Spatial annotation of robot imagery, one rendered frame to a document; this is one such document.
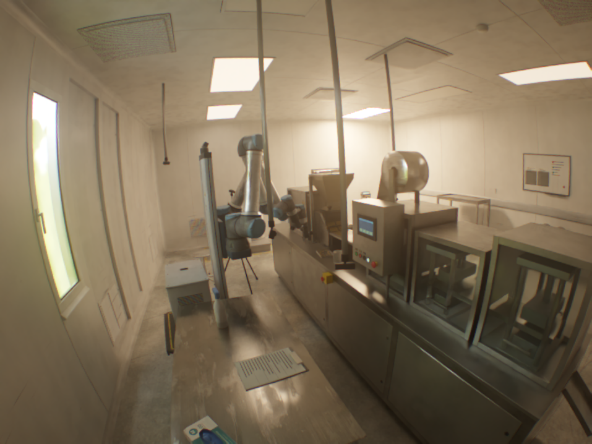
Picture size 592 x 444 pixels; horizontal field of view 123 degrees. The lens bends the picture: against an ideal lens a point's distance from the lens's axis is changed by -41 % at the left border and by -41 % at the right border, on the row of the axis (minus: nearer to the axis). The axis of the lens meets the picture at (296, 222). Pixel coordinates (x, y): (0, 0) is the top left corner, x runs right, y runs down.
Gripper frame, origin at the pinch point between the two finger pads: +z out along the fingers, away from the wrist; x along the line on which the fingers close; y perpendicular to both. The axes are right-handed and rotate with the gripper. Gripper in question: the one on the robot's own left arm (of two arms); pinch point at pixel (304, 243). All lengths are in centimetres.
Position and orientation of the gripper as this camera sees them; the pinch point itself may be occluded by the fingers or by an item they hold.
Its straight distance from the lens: 255.8
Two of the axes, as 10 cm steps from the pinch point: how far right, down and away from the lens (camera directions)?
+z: 2.1, 9.5, 2.5
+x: -2.8, -1.8, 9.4
